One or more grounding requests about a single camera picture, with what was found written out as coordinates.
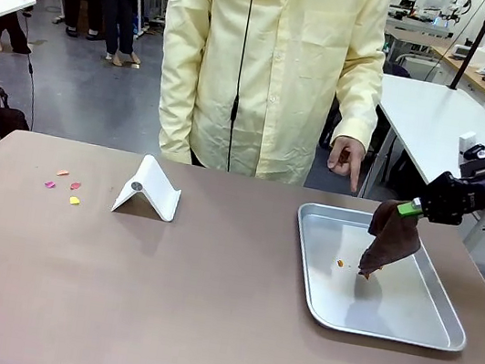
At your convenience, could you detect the dark brown cloth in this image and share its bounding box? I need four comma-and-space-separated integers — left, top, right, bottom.
356, 194, 428, 288

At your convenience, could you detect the person right forearm yellow sleeve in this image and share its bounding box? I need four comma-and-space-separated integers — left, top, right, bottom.
147, 53, 207, 165

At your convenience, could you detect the person left forearm yellow sleeve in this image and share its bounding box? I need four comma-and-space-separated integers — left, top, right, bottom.
326, 45, 389, 149

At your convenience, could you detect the person left hand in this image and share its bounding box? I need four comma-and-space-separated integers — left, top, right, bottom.
323, 133, 369, 197

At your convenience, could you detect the silver metal tray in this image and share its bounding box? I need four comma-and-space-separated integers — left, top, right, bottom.
279, 199, 485, 355

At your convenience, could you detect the wooden top desk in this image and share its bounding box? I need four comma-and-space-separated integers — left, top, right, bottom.
421, 43, 485, 106

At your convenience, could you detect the black slanted tripod pole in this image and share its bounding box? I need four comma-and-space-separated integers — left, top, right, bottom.
449, 0, 485, 96

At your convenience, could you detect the white lab workbench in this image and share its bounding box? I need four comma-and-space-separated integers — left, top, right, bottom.
382, 1, 467, 54

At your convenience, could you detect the person torso in yellow shirt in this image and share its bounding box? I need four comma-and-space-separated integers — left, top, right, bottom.
142, 0, 397, 197

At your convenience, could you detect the white folded plastic stand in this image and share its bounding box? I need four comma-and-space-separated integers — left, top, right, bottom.
110, 150, 187, 224

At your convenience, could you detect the black bag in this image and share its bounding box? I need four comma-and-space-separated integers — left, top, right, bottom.
0, 82, 37, 145

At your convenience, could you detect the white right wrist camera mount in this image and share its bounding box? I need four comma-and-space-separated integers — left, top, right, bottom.
456, 130, 485, 166

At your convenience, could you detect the thin black cord on shirt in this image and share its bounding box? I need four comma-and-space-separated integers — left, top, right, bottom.
221, 0, 257, 172

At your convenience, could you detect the thin black hanging cable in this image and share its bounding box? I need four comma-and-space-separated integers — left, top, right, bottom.
4, 11, 51, 131

